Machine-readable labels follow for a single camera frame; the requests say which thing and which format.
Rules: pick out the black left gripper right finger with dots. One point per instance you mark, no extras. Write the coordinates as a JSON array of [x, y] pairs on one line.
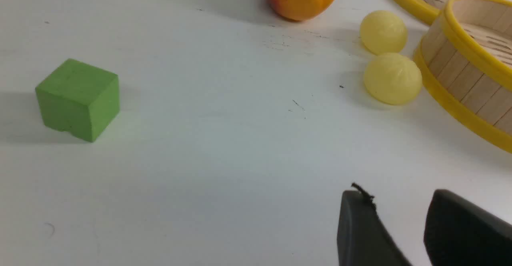
[[459, 233]]

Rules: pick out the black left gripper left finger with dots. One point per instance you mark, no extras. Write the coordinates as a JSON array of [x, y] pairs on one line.
[[362, 238]]

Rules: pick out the yellow bun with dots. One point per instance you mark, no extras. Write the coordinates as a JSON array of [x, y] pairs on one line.
[[392, 78], [383, 32]]

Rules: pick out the bamboo steamer tray yellow rim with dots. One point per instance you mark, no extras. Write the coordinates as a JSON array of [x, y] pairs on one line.
[[465, 61]]

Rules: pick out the green foam cube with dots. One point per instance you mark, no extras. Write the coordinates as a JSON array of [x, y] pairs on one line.
[[79, 98]]

